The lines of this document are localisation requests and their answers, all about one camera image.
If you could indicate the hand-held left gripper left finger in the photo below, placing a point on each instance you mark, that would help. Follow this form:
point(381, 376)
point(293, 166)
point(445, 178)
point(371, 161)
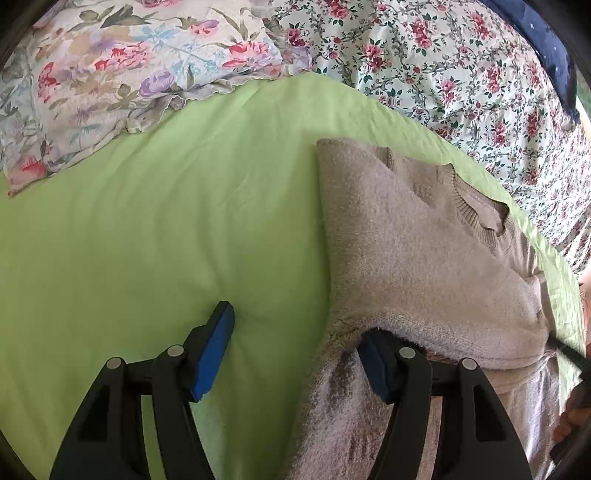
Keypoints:
point(216, 344)

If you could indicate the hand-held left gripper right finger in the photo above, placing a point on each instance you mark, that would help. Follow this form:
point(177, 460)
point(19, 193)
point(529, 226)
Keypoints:
point(373, 369)

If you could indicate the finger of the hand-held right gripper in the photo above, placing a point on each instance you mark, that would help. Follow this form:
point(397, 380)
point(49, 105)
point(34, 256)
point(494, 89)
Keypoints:
point(567, 351)

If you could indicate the beige knit sweater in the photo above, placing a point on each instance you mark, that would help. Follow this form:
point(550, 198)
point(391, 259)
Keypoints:
point(415, 258)

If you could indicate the person's right hand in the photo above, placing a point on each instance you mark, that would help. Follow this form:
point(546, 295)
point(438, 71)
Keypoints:
point(567, 422)

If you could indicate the light green bed sheet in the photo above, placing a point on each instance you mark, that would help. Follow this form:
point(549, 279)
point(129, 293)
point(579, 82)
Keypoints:
point(161, 221)

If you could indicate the navy blue cloth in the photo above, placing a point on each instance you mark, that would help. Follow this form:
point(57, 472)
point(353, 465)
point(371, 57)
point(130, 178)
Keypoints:
point(554, 60)

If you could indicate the pastel floral pillow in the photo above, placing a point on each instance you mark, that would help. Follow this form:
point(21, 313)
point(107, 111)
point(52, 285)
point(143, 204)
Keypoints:
point(115, 64)

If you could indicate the white rose print duvet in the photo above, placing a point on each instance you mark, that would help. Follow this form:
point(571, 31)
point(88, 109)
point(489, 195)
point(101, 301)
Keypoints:
point(438, 60)

